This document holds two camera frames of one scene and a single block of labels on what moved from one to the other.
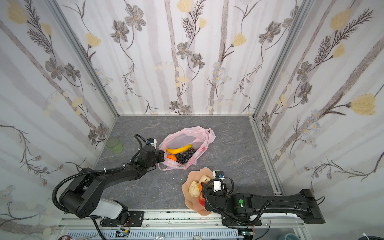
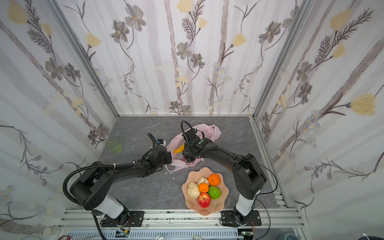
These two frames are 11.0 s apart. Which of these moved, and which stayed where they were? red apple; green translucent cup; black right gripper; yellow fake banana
Moved: black right gripper
Stayed: yellow fake banana; green translucent cup; red apple
